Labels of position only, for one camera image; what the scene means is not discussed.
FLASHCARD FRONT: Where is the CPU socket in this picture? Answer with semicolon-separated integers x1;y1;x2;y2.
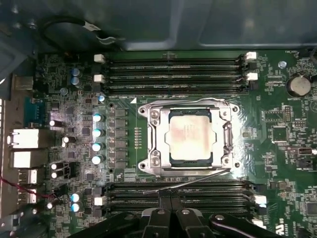
138;98;242;178

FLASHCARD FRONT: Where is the round coin battery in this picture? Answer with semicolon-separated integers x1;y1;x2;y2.
286;73;312;99

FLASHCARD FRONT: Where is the black RAM slot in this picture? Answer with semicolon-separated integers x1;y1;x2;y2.
105;182;251;190
104;74;251;84
104;84;251;93
105;190;251;199
105;200;251;208
104;64;251;73
105;208;251;216
104;56;251;64

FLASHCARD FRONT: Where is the black looped wire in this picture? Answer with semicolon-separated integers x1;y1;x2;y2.
41;15;127;46

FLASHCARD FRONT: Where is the red black twisted wire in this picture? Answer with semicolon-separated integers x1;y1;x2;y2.
0;176;59;200

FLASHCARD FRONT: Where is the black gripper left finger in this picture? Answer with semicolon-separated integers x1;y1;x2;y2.
93;189;172;238

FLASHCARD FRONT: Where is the thin metal locking lever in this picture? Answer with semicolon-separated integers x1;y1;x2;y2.
148;97;240;111
143;168;232;194

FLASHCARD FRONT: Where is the green motherboard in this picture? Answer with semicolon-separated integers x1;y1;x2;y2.
32;48;317;238

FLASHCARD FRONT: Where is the blue port connector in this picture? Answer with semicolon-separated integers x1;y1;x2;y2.
24;98;47;124

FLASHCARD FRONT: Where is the silver metal port block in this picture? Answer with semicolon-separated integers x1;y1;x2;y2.
11;128;40;149
12;150;38;169

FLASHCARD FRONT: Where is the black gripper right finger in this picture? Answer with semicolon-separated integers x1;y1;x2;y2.
170;189;275;238

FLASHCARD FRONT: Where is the silver CPU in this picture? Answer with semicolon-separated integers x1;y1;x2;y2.
168;111;216;167

